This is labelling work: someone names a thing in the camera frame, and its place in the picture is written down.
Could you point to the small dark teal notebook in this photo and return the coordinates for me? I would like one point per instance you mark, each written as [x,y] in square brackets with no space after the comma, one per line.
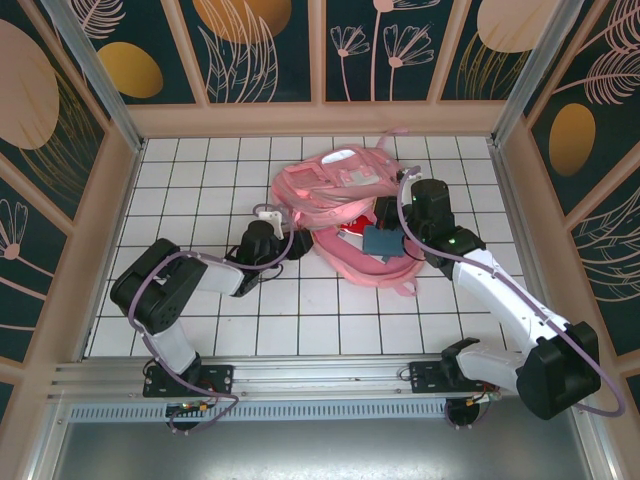
[384,241]

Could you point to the red packet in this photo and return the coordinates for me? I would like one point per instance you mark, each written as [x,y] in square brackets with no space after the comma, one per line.
[356,227]

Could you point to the pink student backpack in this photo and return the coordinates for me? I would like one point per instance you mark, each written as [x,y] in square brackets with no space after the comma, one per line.
[325,200]

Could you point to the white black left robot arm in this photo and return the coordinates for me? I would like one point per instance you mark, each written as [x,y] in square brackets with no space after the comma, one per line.
[220,275]

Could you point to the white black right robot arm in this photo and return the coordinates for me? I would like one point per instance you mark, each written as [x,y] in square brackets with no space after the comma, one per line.
[495,290]

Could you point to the grey metal panel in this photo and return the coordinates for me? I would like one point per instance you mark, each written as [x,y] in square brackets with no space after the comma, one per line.
[320,450]

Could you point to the aluminium side frame bar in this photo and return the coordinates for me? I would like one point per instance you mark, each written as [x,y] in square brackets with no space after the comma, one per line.
[86,345]
[515,210]

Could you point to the aluminium mounting rail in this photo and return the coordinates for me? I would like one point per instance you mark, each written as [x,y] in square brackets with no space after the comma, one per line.
[310,375]

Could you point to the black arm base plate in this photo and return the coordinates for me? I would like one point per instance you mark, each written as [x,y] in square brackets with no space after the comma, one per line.
[220,380]
[425,377]

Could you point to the aluminium corner post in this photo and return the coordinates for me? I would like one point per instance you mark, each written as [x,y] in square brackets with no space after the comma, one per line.
[531,75]
[96,75]

